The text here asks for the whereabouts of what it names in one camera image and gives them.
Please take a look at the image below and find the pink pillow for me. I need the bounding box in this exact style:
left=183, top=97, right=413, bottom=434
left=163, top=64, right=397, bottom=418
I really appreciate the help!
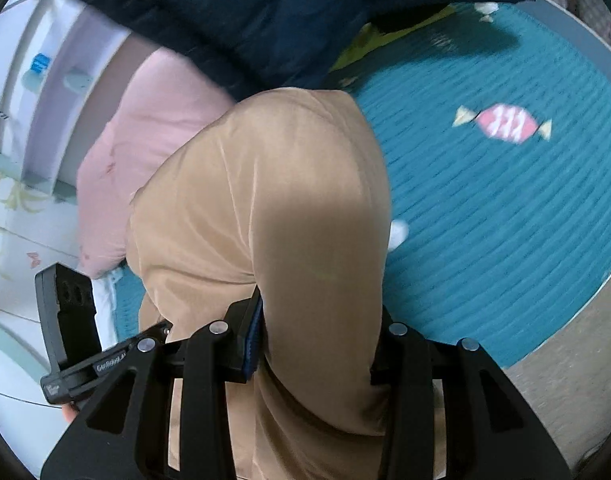
left=76, top=35, right=236, bottom=278

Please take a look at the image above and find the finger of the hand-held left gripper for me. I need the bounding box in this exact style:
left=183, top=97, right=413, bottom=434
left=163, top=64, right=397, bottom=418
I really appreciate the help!
left=135, top=321, right=175, bottom=345

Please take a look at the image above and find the blue quilted candy-print blanket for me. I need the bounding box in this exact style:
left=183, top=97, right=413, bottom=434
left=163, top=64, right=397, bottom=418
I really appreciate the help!
left=112, top=2, right=611, bottom=371

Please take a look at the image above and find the tan garment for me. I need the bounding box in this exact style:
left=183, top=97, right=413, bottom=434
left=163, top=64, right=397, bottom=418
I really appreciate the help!
left=125, top=87, right=449, bottom=480

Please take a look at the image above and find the light blue small box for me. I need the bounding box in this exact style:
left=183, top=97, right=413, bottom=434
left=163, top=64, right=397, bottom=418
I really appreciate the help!
left=21, top=67, right=48, bottom=93

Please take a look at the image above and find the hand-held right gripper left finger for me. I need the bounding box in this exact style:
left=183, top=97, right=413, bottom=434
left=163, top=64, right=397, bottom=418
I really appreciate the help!
left=40, top=285, right=264, bottom=480

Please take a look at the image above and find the dark blue padded jacket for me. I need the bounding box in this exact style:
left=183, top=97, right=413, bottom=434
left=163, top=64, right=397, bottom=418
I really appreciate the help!
left=38, top=0, right=539, bottom=103

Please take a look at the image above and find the green cloth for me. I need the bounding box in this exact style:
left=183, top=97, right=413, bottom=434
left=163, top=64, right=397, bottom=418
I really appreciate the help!
left=330, top=5, right=456, bottom=73

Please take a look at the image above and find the white bed headboard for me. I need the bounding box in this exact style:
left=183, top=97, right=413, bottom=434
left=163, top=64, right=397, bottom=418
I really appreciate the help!
left=0, top=0, right=133, bottom=201

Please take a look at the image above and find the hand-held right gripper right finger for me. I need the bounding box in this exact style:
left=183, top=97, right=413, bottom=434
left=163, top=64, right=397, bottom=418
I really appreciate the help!
left=369, top=305, right=571, bottom=480

